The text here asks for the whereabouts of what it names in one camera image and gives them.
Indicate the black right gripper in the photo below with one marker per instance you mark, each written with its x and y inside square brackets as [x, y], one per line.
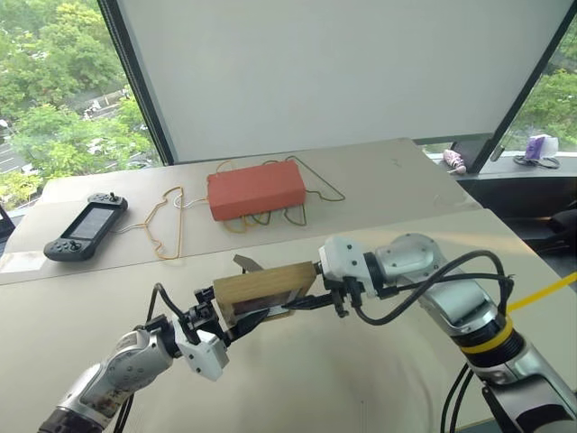
[345, 295]

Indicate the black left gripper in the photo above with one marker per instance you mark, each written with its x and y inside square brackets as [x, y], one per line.
[200, 315]

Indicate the wooden block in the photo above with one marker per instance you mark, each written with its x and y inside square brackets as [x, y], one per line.
[261, 288]

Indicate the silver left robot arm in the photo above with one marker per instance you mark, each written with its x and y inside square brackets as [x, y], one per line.
[112, 376]

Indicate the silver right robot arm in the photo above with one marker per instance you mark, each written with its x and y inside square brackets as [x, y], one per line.
[410, 259]

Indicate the red rectangular box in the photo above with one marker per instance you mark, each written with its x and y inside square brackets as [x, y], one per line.
[257, 189]

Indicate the black handheld game console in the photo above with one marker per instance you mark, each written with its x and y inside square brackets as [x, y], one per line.
[85, 227]

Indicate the pink folded umbrella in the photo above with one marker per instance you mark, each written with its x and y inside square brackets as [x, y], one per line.
[454, 161]

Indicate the white roller blind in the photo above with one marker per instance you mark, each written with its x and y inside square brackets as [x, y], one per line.
[315, 67]

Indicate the purple and white pack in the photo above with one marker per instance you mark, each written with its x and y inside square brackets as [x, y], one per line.
[541, 146]

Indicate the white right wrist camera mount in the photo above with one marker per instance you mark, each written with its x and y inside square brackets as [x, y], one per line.
[342, 257]

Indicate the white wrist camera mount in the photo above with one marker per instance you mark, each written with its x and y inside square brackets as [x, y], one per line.
[342, 257]
[205, 354]

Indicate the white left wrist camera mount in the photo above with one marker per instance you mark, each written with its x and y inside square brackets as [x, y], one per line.
[205, 354]

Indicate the dark window frame post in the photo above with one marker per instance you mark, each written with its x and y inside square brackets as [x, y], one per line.
[518, 99]
[135, 81]

